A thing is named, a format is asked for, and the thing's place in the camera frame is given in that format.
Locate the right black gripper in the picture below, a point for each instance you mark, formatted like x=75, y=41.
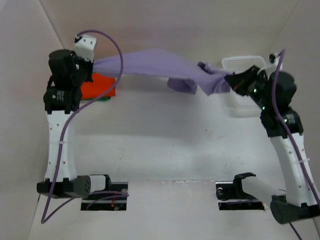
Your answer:
x=238, y=81

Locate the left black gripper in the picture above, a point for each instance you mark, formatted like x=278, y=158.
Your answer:
x=89, y=63

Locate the orange t shirt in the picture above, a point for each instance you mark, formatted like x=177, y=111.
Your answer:
x=99, y=85

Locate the green t shirt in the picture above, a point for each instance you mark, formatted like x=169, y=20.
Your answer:
x=103, y=99

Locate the lavender t shirt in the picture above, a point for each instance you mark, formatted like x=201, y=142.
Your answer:
x=183, y=75

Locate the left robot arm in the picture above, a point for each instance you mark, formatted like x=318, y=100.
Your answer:
x=61, y=101

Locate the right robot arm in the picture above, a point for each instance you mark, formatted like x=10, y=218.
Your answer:
x=273, y=94

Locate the white plastic laundry basket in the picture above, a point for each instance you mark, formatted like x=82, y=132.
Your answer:
x=242, y=106

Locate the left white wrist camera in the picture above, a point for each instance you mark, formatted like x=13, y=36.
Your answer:
x=84, y=47

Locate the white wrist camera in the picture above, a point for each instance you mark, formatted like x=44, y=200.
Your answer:
x=272, y=64
x=84, y=47

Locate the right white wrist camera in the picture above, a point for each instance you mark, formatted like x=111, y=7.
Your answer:
x=272, y=64

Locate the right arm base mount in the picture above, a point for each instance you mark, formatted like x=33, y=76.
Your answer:
x=230, y=200

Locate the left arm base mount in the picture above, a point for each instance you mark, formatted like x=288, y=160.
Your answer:
x=109, y=201

